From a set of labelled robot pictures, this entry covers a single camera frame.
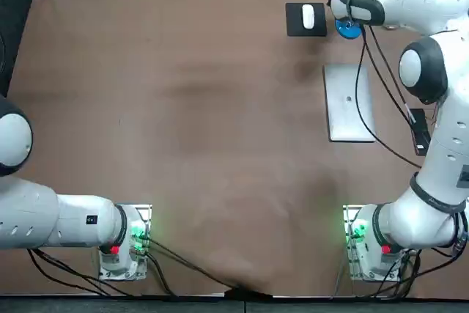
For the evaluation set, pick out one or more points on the blue desk lamp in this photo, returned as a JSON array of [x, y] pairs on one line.
[[348, 33]]

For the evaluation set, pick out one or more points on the silver laptop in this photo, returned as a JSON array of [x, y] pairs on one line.
[[344, 118]]

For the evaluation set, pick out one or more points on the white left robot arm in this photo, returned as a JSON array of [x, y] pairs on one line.
[[73, 225]]

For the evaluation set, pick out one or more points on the black mouse pad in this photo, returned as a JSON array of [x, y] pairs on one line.
[[293, 23]]

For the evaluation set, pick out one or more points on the white computer mouse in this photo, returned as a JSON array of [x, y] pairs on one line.
[[308, 16]]

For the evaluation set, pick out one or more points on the black phone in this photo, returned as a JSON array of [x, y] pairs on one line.
[[421, 133]]

